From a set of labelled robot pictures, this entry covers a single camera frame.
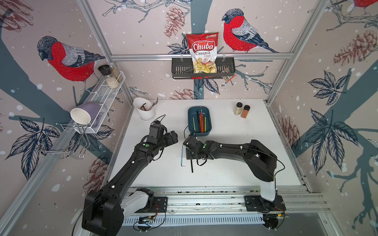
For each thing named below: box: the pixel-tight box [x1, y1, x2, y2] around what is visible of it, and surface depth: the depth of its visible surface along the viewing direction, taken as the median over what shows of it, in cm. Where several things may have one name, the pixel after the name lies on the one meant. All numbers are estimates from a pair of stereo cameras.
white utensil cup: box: [132, 97, 156, 121], surface depth 107 cm
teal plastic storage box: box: [188, 106, 213, 137], surface depth 109 cm
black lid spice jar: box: [97, 64, 115, 82], surface depth 81 cm
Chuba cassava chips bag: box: [186, 32, 220, 74], surface depth 84 cm
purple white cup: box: [69, 101, 101, 125], surface depth 63 cm
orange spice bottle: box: [240, 104, 251, 119], surface depth 107 cm
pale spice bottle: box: [233, 101, 244, 116], surface depth 109 cm
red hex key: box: [200, 106, 204, 133], surface depth 108 cm
